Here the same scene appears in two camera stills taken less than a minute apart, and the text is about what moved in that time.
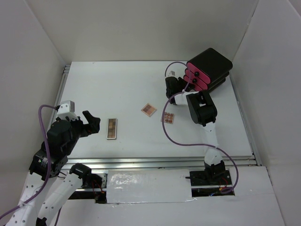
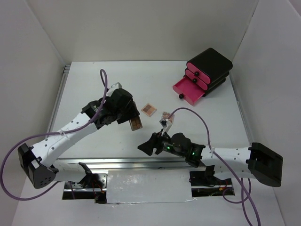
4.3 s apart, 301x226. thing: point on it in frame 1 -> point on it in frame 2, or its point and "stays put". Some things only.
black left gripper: x=93 y=126 -> x=132 y=112
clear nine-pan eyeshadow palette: x=168 y=117 stays put
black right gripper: x=181 y=81 -> x=155 y=141
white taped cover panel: x=125 y=186 stays put
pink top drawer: x=198 y=73 stays put
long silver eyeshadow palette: x=111 y=128 -> x=135 y=124
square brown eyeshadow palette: x=148 y=109 stays put
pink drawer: x=196 y=79 stays put
